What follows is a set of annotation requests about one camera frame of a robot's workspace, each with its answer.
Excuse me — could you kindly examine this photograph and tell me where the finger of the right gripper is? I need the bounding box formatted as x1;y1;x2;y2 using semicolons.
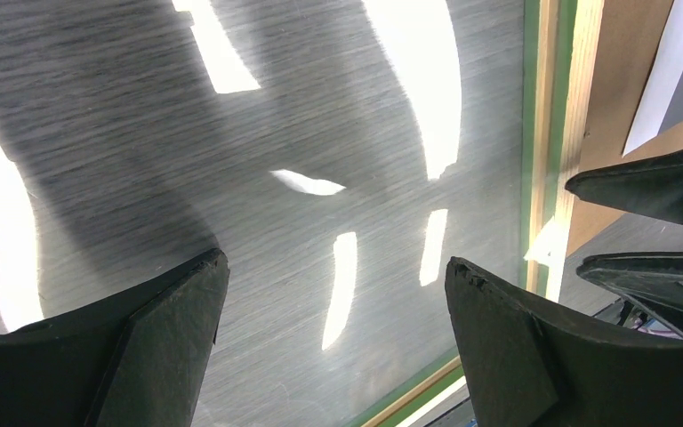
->
565;149;683;225
576;252;683;338

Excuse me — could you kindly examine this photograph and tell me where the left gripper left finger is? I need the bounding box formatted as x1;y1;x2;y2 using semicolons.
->
0;248;229;426

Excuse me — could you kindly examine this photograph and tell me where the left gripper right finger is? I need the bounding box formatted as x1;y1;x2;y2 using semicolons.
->
445;257;683;426

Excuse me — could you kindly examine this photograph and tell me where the photo with white borders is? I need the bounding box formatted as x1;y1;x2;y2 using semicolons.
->
623;0;683;156

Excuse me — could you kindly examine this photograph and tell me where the wooden picture frame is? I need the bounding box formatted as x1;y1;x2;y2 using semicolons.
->
347;1;606;426

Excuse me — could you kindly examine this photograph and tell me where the brown backing board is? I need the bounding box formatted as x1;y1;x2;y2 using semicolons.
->
565;0;683;257

